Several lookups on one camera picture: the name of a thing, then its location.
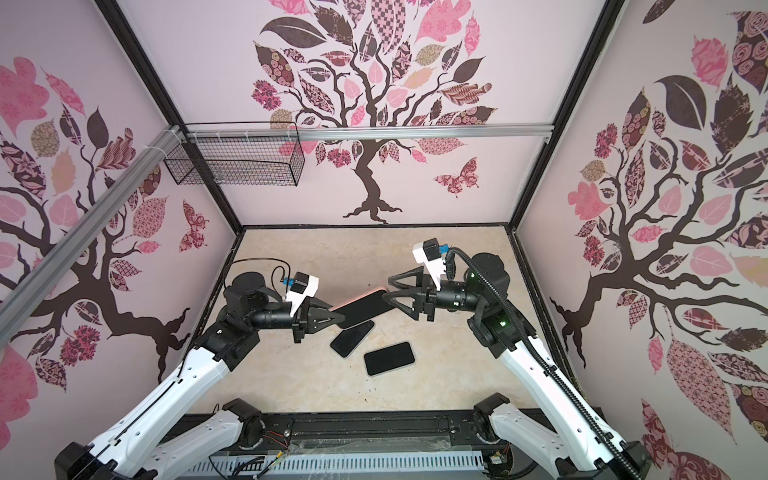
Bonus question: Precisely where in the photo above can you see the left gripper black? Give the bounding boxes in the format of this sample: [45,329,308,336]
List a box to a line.
[249,296,345,344]

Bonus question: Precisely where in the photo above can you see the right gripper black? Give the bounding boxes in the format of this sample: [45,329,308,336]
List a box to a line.
[386,266,485,324]

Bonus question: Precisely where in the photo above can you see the black smartphone from pink case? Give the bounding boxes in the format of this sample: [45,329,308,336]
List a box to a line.
[334,288,394,330]

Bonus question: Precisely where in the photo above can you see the pink silicone phone case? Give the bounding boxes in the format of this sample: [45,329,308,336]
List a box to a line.
[333,287,392,316]

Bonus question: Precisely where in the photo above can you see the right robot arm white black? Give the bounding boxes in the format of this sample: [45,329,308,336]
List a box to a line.
[384,247,651,479]

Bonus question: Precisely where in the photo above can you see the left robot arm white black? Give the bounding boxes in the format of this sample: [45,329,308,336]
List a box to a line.
[54,272,344,479]

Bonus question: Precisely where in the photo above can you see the middle black smartphone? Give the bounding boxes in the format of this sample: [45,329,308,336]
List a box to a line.
[330,320,375,358]

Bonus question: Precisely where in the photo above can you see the right black smartphone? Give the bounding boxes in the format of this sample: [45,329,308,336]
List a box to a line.
[364,342,415,376]

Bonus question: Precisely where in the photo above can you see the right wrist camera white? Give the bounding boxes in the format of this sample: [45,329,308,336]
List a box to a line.
[412,238,450,290]

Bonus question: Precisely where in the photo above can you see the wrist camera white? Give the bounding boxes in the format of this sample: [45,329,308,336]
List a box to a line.
[412,238,450,290]
[283,272,319,316]

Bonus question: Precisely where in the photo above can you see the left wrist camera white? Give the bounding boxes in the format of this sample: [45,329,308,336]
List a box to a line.
[283,272,319,316]

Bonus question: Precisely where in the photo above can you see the left camera thin black cable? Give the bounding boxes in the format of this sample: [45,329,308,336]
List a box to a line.
[224,257,295,289]

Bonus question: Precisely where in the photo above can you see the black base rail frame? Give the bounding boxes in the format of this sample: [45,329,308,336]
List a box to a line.
[110,407,631,480]

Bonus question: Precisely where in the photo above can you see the black wire basket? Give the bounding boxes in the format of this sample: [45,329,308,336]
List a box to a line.
[164,120,305,187]

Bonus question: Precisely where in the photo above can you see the white slotted cable duct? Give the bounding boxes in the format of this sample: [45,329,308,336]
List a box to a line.
[179,451,485,479]

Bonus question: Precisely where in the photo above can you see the aluminium rail back wall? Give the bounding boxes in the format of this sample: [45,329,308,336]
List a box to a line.
[186,123,554,141]

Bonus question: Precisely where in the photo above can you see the aluminium rail wall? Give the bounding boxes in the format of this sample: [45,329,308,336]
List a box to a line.
[186,123,554,141]
[1,125,184,345]

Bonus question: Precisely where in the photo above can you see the aluminium rail left wall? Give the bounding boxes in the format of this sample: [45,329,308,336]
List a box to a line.
[1,125,184,345]

